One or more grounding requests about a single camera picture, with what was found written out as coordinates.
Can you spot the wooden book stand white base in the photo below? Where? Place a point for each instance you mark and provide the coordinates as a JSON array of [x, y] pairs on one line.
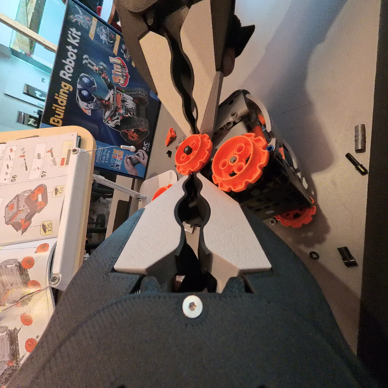
[[73, 212]]

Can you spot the orange toy gear wheel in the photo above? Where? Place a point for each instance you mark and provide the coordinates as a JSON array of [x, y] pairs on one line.
[[160, 193], [239, 162], [185, 159], [297, 215]]

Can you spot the blue robot kit box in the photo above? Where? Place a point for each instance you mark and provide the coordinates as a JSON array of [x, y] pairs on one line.
[[103, 91]]

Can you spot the orange triangular toy piece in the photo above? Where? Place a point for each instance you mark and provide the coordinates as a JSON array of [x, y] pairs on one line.
[[171, 136]]

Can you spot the printed instruction manual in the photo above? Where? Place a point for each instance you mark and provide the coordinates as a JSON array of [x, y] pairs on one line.
[[30, 182]]

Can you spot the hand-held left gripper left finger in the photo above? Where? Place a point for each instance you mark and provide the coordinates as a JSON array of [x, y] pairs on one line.
[[148, 239]]

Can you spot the black angled toy connector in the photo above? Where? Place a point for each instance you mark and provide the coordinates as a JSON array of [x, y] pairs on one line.
[[347, 256]]

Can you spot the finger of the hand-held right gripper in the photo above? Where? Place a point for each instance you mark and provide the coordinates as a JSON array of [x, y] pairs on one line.
[[163, 66], [203, 54]]

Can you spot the black dimpled mat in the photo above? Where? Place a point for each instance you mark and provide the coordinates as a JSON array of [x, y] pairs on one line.
[[376, 182]]

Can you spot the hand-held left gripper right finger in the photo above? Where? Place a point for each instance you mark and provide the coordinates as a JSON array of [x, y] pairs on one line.
[[236, 239]]

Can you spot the black grey toy robot vehicle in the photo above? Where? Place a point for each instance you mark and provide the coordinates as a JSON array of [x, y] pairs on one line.
[[279, 182]]

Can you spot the grey cylinder toy sleeve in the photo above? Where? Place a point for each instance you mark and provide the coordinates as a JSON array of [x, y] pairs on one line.
[[360, 137]]

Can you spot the long black toy pin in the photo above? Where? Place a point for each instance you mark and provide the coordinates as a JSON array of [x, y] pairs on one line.
[[356, 162]]

